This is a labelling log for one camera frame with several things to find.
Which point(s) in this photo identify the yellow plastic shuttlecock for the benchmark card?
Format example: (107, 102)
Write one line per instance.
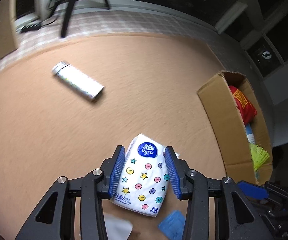
(258, 155)

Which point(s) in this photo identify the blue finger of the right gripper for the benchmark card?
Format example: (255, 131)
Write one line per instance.
(253, 191)

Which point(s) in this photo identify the black power strip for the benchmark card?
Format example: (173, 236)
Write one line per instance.
(31, 27)

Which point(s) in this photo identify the white power adapter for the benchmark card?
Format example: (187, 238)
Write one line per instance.
(117, 228)

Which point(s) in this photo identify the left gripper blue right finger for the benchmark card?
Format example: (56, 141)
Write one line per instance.
(180, 175)

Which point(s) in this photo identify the patterned white lighter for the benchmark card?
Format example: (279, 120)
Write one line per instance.
(77, 80)

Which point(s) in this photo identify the brown cardboard box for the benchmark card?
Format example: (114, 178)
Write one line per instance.
(229, 128)

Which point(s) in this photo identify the red fabric bag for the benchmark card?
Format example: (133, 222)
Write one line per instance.
(245, 107)

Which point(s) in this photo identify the white blue lotion bottle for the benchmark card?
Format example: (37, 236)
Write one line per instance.
(250, 135)

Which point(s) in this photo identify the white tissue pack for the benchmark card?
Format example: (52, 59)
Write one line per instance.
(144, 179)

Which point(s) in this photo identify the blue plastic phone stand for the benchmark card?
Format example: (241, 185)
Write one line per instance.
(173, 225)

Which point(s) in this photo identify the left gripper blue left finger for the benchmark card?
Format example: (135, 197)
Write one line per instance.
(112, 169)

